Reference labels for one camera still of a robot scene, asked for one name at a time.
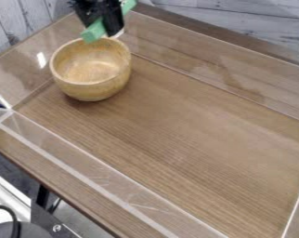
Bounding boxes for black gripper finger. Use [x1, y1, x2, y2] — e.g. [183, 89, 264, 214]
[74, 6, 99, 27]
[102, 5, 123, 37]

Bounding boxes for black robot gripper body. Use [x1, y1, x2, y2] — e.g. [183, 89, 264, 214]
[67, 0, 121, 9]

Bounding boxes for green rectangular block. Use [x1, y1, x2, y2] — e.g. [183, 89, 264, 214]
[79, 0, 137, 43]

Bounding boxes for brown wooden bowl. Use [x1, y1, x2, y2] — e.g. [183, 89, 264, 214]
[49, 38, 131, 101]

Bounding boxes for clear acrylic tray walls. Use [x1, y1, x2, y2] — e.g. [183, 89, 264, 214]
[0, 5, 299, 238]

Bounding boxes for black table leg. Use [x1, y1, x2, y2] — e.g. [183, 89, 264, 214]
[35, 185, 49, 209]

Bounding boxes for dark metal floor bracket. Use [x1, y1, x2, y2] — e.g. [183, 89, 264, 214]
[30, 203, 81, 238]

